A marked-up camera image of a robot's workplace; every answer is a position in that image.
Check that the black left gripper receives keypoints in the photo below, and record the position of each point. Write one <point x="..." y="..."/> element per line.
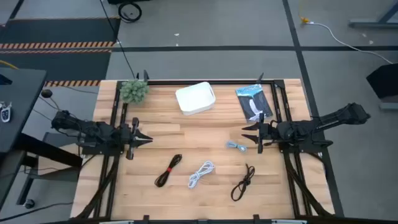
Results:
<point x="132" y="137"/>

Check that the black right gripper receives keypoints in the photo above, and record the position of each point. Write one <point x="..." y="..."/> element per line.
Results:
<point x="268" y="132"/>

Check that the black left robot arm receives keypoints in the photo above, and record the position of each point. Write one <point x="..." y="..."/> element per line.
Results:
<point x="90" y="132"/>

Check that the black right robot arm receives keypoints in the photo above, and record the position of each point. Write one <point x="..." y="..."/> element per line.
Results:
<point x="329" y="119"/>

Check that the magazine with waterfall cover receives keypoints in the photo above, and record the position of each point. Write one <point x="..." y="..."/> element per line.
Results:
<point x="253" y="102"/>

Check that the small green potted plant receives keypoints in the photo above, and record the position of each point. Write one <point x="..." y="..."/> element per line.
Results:
<point x="134" y="91"/>

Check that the white plastic bin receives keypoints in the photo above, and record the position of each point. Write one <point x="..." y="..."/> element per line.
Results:
<point x="196" y="98"/>

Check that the black desk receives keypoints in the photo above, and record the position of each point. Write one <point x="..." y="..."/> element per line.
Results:
<point x="18" y="102"/>

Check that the black round caster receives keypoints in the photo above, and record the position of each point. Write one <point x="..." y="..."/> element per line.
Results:
<point x="29" y="203"/>

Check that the black mat with hazard stripes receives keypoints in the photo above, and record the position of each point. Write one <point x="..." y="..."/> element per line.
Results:
<point x="56" y="34"/>

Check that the black angular box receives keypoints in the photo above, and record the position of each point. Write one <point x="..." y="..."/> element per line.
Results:
<point x="384" y="81"/>

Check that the white key fob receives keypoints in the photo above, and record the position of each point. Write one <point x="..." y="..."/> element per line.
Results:
<point x="5" y="112"/>

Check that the grey table foot beam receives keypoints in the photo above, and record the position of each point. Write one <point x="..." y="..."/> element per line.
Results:
<point x="373" y="22"/>

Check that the black aluminium rig frame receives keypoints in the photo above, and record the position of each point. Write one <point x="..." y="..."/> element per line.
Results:
<point x="202" y="82"/>

